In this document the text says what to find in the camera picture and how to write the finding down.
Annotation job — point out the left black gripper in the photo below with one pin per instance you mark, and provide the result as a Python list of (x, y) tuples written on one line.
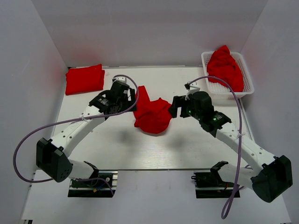
[(130, 104)]

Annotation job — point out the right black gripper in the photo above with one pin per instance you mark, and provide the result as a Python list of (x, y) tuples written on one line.
[(180, 101)]

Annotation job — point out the red t shirt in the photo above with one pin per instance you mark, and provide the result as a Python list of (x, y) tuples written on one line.
[(151, 117), (83, 80)]

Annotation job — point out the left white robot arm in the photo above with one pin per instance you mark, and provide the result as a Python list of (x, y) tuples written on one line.
[(52, 156)]

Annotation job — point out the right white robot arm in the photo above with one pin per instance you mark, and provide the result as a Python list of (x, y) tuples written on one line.
[(267, 175)]

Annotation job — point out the red t shirts pile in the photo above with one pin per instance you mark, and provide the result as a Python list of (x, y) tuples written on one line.
[(222, 65)]

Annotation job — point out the white plastic basket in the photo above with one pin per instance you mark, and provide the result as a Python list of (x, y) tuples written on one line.
[(218, 91)]

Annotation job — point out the folded red t shirt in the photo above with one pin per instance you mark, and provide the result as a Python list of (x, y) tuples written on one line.
[(83, 80)]

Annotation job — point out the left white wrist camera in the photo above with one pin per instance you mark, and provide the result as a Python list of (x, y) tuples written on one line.
[(120, 79)]

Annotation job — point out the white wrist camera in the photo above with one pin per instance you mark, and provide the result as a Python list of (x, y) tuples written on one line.
[(120, 79), (192, 87)]

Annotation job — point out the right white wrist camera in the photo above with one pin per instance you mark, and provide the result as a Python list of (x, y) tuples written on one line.
[(192, 87)]

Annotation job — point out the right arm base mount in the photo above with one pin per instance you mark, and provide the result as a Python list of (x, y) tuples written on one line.
[(206, 187)]

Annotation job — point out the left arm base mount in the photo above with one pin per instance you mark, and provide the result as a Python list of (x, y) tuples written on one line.
[(95, 188)]

